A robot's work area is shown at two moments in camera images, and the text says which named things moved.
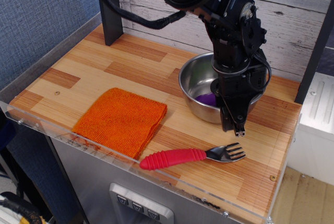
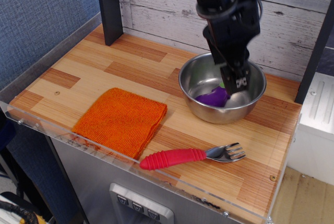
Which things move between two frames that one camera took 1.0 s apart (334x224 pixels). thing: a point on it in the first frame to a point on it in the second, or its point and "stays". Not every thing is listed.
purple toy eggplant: [209, 98] stays
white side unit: [311, 152] stays
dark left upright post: [112, 23] stays
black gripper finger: [239, 130] to [241, 80]
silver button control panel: [132, 207] stays
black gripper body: [240, 81] to [233, 23]
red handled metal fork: [222, 154] stays
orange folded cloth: [120, 121] stays
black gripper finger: [227, 120] to [229, 80]
